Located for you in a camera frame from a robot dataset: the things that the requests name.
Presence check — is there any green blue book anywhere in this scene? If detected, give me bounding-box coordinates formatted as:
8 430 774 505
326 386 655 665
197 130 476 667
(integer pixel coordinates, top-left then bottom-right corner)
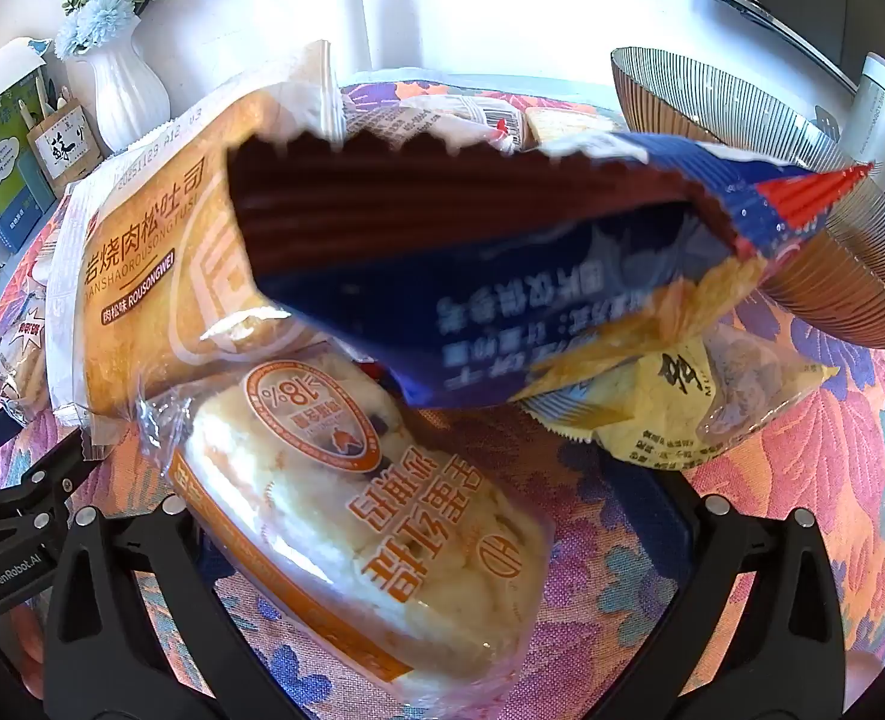
0 86 59 254

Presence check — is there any red label clear packet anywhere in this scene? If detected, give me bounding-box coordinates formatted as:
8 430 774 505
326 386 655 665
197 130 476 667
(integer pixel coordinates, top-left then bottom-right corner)
0 266 52 425

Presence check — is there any brown ribbed bowl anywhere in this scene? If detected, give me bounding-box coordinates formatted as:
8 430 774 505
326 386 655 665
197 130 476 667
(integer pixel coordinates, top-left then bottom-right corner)
611 47 885 350

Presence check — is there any white paper towel roll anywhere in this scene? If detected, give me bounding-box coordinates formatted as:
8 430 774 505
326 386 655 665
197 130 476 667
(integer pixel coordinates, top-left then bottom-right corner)
313 0 373 91

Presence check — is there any wooden pen holder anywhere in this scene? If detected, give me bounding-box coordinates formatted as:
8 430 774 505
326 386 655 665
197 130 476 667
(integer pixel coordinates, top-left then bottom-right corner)
26 86 106 196

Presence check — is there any floral tablecloth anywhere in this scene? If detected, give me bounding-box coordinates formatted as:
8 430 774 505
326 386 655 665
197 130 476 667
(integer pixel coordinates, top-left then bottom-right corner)
0 79 885 720

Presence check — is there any blue white red packet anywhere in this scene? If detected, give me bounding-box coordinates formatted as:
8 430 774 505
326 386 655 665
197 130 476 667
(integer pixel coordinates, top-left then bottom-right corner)
226 126 877 412

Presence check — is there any clear orange label pastry packet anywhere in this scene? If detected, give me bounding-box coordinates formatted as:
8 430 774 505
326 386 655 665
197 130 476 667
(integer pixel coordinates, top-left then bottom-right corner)
136 341 557 717

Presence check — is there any white ribbed vase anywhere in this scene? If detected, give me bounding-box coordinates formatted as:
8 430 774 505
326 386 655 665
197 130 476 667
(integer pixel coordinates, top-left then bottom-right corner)
63 15 172 155

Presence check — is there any clear barcoded cracker packet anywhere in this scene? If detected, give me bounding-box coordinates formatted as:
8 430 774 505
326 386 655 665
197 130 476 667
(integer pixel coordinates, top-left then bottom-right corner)
341 90 526 158

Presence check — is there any silver cylindrical stand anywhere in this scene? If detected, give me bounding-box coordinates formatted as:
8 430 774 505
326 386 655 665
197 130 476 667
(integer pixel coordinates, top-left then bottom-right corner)
838 52 885 190

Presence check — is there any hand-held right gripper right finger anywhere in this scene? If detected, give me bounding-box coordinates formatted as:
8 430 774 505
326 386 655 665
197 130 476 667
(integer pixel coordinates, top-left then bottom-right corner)
605 469 850 720

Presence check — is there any large orange bread packet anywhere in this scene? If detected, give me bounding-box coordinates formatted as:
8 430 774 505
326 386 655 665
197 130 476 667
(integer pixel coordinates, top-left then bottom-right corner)
43 41 353 462

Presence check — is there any yellow clear packet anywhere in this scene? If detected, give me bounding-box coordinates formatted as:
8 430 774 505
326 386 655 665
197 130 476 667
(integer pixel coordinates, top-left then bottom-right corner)
518 322 842 475

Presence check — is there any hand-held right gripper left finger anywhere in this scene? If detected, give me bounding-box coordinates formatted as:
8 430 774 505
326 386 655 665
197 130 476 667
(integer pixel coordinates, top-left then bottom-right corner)
43 504 295 720

